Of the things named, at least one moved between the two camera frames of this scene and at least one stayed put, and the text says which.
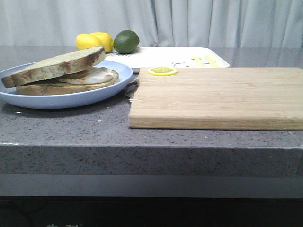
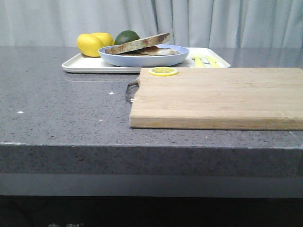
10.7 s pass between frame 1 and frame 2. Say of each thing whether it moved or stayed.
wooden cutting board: stayed
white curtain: stayed
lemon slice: stayed
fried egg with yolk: moved
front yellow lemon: stayed
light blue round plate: moved
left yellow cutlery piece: stayed
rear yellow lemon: stayed
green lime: stayed
